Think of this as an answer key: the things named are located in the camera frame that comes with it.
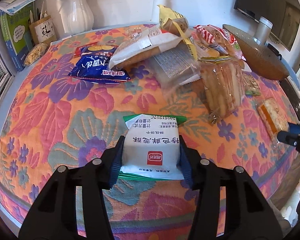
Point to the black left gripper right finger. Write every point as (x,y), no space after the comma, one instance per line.
(230,205)

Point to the grey white thermos bottle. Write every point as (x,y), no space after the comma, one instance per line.
(263,30)

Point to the white blue paper box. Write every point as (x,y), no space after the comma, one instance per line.
(13,6)

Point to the clear sliced toast bag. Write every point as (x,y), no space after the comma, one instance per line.
(224,87)

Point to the white green snack packet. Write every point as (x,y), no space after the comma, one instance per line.
(151,150)

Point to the yellow cake snack packet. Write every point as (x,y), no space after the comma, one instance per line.
(177,24)

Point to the clear bag of nuts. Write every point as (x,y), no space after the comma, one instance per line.
(35,54)

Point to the white ceramic vase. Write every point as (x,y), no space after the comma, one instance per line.
(76,15)

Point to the floral orange tablecloth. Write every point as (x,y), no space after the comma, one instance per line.
(57,120)

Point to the blue cracker bag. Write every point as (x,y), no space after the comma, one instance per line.
(93,65)

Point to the clear wafer packet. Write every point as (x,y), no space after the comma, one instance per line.
(174,68)

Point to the black wall television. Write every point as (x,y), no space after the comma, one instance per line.
(283,14)

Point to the white lamp stand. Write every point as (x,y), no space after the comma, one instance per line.
(155,9)

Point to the small green cracker packet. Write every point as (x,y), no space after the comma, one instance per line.
(251,86)

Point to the white bread loaf bag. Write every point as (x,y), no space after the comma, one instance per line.
(146,44)

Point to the orange cracker packet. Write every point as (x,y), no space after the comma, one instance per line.
(272,117)

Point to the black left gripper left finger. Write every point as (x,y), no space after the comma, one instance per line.
(53,213)

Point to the red white snack bag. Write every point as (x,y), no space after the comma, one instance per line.
(219,39)

